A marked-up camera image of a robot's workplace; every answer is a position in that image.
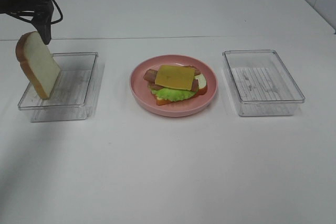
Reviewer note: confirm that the bread slice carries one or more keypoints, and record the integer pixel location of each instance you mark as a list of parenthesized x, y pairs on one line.
[(202, 86), (37, 63)]

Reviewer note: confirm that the left clear plastic container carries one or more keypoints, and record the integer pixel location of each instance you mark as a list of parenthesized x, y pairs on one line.
[(75, 93)]

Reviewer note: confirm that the yellow cheese slice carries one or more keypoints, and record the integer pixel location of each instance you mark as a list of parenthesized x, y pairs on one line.
[(175, 77)]

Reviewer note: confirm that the right clear plastic container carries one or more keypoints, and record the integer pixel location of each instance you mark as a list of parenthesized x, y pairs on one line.
[(260, 83)]

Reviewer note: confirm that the pink round plate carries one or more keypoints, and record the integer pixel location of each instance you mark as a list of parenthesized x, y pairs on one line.
[(146, 99)]

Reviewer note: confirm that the green lettuce leaf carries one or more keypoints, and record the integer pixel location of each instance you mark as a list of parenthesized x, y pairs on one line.
[(168, 95)]

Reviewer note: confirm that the bacon strip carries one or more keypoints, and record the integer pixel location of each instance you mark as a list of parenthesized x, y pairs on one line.
[(173, 77), (150, 77)]

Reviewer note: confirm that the clear plastic container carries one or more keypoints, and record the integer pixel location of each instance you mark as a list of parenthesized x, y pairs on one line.
[(260, 83), (75, 93)]

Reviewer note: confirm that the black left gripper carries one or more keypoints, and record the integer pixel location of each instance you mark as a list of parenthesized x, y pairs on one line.
[(39, 12)]

